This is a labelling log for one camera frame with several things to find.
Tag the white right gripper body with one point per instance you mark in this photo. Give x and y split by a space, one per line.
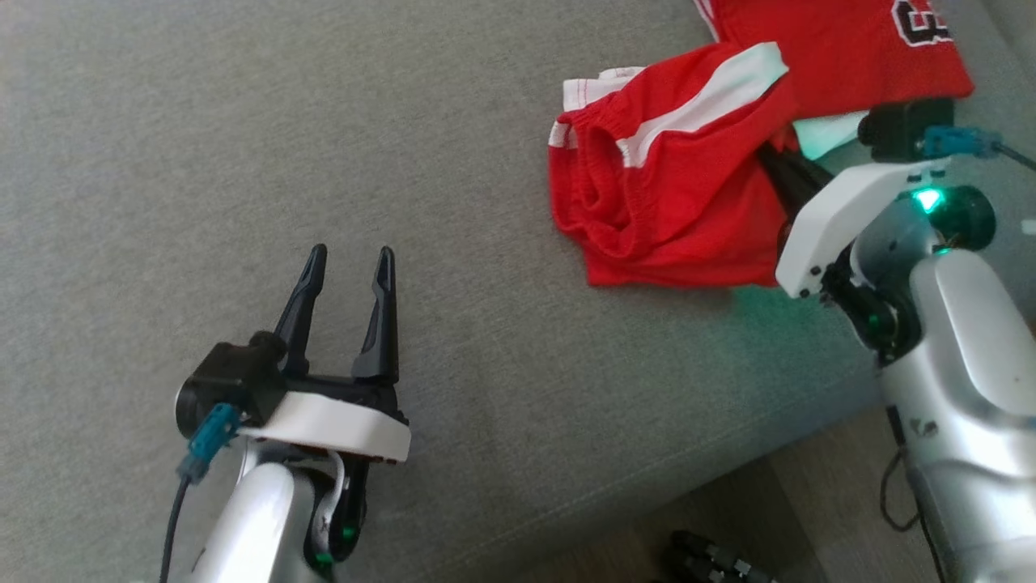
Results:
825 219

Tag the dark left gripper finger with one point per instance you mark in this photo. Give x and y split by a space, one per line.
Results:
380 340
298 324

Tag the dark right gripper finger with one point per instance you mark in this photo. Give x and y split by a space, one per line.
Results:
801 168
787 193

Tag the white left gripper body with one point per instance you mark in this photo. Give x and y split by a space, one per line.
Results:
340 425

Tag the red shorts with white stripes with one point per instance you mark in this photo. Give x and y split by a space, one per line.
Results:
688 210

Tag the red basketball jersey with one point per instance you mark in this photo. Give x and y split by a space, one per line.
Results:
825 48

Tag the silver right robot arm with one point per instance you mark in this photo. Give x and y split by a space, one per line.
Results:
971 364

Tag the grey fabric sofa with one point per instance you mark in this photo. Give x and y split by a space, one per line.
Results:
324 121

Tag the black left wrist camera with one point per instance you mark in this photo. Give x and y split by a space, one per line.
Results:
231 376

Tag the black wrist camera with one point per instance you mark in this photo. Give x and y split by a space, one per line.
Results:
902 129
231 376

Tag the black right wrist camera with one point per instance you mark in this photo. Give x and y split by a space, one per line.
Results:
902 129

